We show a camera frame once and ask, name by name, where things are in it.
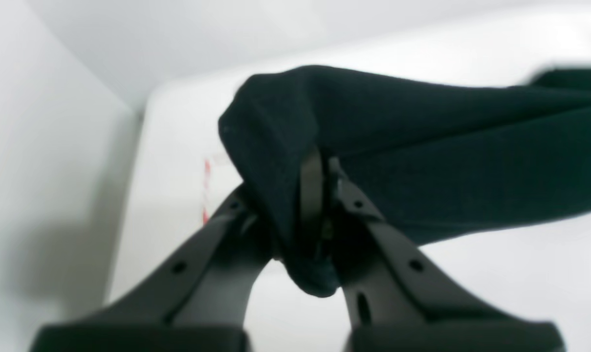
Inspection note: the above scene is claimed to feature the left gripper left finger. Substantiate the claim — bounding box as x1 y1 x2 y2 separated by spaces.
31 185 272 352

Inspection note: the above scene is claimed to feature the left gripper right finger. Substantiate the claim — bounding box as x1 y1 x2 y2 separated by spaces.
298 147 564 352

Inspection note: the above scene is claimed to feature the black T-shirt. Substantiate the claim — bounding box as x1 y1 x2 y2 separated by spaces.
219 66 591 298

